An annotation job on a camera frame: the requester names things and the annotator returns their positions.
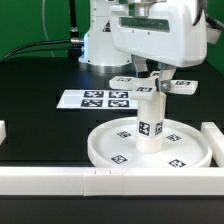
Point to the black vertical cable connector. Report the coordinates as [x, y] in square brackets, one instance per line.
[74, 32]

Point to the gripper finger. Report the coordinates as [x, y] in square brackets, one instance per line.
[165, 76]
[140, 66]

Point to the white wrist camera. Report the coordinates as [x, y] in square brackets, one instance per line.
[214, 29]

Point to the white rail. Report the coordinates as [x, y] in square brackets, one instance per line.
[215, 139]
[72, 181]
[2, 131]

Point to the white right rail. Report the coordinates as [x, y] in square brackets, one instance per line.
[215, 139]

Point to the white round table top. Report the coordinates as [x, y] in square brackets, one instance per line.
[113, 144]

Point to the white marker plate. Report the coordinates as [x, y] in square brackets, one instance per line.
[96, 99]

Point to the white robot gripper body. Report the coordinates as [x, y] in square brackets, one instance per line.
[173, 33]

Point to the white cross-shaped table base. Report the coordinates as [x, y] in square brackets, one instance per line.
[146, 88]

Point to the white left rail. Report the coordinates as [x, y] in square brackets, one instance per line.
[2, 131]

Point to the white front rail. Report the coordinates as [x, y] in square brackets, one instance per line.
[72, 181]

